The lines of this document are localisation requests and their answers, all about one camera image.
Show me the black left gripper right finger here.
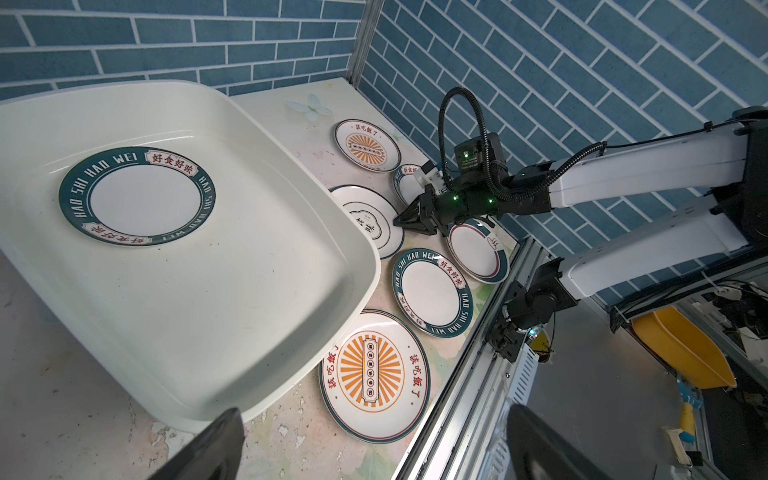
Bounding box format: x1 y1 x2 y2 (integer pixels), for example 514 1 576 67
506 404 609 480

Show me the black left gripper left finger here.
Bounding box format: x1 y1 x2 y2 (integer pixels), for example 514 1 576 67
150 408 245 480

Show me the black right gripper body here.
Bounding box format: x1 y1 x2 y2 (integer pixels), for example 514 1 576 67
428 182 552 231

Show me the white plate green flower outline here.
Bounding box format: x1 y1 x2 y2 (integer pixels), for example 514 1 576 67
331 185 405 260

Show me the green rim plate back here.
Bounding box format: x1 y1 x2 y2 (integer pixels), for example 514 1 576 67
58 146 217 247

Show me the green rim plate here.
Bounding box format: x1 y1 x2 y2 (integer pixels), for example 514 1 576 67
58 146 217 247
446 219 509 284
391 248 474 338
391 164 430 206

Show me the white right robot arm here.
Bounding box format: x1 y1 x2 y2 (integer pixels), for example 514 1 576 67
395 106 767 350

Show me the white plastic bin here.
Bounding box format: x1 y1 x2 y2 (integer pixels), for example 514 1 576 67
1 80 381 433

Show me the green rim plate front right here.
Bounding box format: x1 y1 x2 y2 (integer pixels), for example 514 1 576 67
446 219 509 284

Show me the green rim plate front centre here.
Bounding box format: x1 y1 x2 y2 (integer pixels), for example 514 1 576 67
391 248 474 338

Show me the orange sunburst plate back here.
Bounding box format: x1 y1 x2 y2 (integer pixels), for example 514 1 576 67
333 119 402 173

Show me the orange sunburst plate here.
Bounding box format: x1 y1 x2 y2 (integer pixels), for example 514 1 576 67
318 310 432 444
333 119 402 173

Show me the orange sunburst plate front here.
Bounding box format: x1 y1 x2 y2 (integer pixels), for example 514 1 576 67
318 310 432 444

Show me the yellow plastic tub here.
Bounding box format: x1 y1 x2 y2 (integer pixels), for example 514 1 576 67
632 306 737 390

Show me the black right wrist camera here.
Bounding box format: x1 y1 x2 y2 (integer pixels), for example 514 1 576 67
453 132 508 189

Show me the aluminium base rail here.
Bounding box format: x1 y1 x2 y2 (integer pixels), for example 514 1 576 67
393 239 549 479

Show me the aluminium corner frame right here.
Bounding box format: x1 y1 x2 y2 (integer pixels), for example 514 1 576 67
345 0 385 89

